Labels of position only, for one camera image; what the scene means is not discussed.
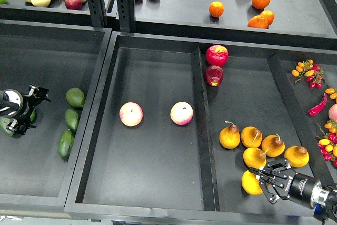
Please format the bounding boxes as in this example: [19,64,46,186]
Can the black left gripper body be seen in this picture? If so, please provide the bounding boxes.
[5,89,35,121]

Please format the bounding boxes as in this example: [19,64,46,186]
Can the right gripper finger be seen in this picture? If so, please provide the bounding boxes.
[259,175,287,204]
[249,159,292,180]

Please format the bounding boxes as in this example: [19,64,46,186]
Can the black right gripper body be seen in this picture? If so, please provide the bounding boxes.
[281,173,328,209]

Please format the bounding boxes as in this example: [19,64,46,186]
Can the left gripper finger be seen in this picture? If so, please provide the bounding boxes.
[6,119,36,135]
[26,84,51,106]

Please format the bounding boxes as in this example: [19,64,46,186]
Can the green avocado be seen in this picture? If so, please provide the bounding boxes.
[30,110,36,122]
[66,87,86,108]
[65,109,80,132]
[0,116,14,136]
[58,129,75,159]

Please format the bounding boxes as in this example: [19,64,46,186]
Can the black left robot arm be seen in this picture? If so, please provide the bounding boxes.
[1,84,50,135]

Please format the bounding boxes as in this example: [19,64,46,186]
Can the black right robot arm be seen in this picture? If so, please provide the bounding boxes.
[249,159,336,224]

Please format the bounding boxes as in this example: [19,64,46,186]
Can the central yellow pear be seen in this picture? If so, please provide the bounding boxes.
[261,134,285,158]

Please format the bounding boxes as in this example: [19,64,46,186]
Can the lower cherry tomato bunch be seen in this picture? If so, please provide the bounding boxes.
[316,119,336,169]

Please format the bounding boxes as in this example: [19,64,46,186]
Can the cherry tomato bunch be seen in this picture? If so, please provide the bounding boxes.
[292,59,324,89]
[316,119,336,169]

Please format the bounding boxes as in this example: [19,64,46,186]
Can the black left tray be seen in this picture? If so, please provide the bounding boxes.
[1,20,112,216]

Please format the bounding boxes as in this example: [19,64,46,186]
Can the black tray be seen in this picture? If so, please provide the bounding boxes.
[65,32,336,224]
[1,20,112,216]

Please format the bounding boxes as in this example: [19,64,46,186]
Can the red chili pepper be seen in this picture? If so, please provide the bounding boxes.
[308,93,328,116]

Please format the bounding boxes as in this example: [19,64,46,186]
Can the pink peach at right edge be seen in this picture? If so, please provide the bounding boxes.
[328,104,337,121]

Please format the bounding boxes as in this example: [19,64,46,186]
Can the orange cherry tomatoes pair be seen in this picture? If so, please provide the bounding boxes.
[325,88,337,100]

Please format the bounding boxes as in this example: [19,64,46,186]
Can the left pink peach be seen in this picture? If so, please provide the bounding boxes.
[119,102,143,127]

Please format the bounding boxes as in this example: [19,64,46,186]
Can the dark red apple on shelf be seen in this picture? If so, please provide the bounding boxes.
[65,0,83,11]

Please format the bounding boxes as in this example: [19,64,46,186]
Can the upper cherry tomato bunch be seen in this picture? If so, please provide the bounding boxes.
[292,59,324,89]

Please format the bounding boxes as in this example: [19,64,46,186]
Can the black middle tray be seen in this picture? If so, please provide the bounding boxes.
[65,32,336,224]

